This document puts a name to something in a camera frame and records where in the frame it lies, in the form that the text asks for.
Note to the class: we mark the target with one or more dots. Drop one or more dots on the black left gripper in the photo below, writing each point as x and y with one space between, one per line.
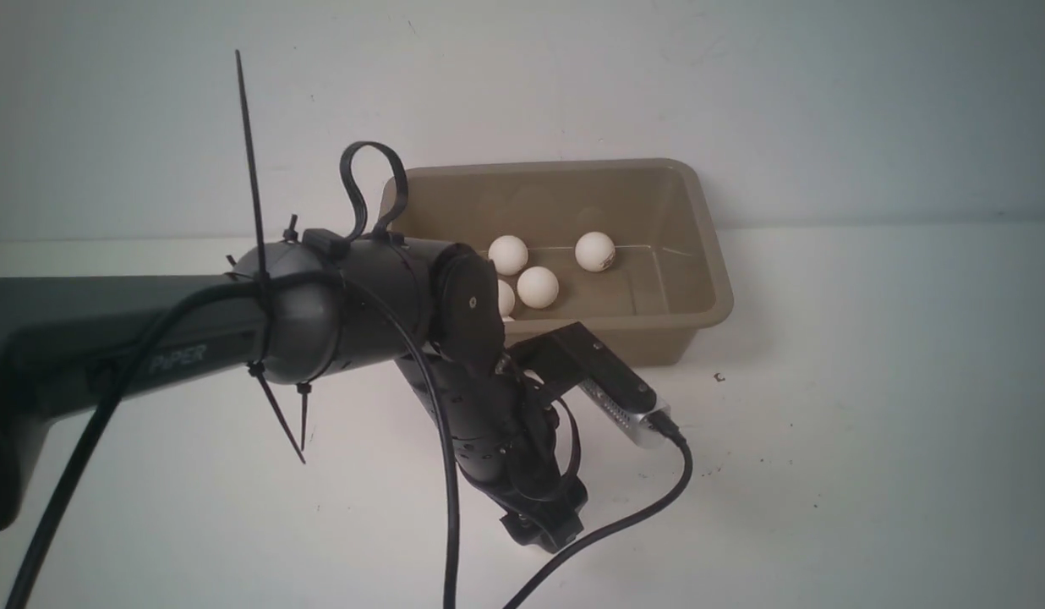
503 431

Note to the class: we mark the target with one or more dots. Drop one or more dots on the white ball marked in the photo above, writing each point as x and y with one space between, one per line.
509 254

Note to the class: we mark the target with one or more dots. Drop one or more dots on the white ball logo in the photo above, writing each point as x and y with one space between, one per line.
595 252

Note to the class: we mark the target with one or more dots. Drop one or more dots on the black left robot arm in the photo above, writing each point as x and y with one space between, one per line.
294 311

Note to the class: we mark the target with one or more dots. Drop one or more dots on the tan plastic bin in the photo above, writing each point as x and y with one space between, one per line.
669 278

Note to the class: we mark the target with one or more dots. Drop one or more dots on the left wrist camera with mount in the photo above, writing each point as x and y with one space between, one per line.
572 357

